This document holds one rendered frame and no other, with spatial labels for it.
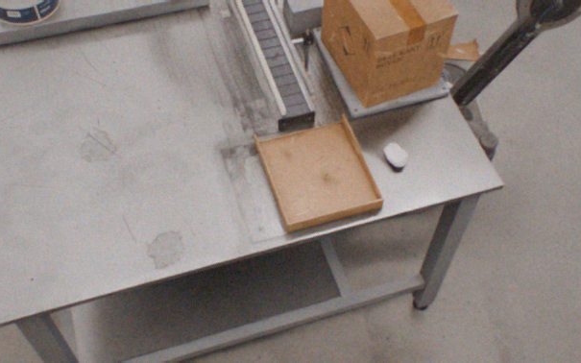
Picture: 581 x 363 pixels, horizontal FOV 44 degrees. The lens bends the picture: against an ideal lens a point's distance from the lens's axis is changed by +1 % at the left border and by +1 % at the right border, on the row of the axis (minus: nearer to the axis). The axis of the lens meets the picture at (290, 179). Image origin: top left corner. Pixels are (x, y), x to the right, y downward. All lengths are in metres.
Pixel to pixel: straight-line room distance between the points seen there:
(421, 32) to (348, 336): 1.17
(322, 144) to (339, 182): 0.13
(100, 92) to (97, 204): 0.38
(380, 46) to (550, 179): 1.43
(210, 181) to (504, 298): 1.31
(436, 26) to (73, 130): 1.02
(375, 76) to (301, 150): 0.28
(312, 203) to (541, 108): 1.70
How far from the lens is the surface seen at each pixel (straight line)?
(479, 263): 2.81
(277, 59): 2.10
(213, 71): 2.14
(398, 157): 1.92
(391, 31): 1.86
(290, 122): 1.97
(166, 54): 2.20
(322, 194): 1.86
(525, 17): 2.44
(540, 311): 2.79
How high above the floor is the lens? 2.39
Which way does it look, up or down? 55 degrees down
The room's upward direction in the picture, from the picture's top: 2 degrees clockwise
